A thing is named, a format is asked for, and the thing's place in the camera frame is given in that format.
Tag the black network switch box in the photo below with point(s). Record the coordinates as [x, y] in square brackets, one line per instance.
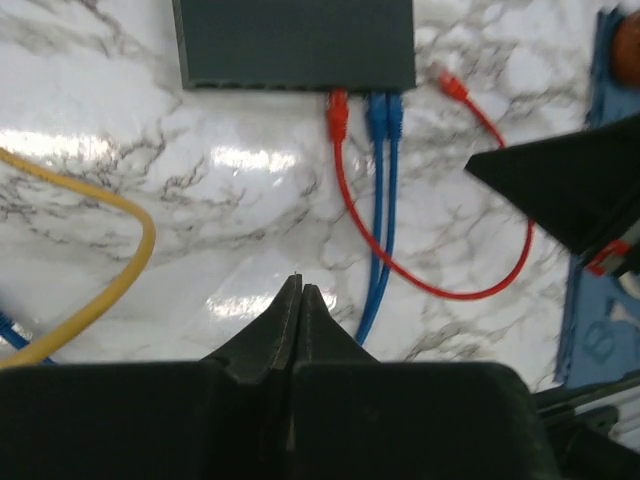
[361, 46]

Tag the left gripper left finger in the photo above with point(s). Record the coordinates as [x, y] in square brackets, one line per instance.
[220, 417]

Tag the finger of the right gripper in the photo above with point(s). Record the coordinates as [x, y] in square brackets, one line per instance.
[581, 188]

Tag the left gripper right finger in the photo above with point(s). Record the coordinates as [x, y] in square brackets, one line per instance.
[357, 418]

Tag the brown orange cup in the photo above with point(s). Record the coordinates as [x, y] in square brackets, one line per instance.
[625, 50]

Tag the blue cloth placemat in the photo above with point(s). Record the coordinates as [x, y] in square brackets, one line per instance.
[599, 340]

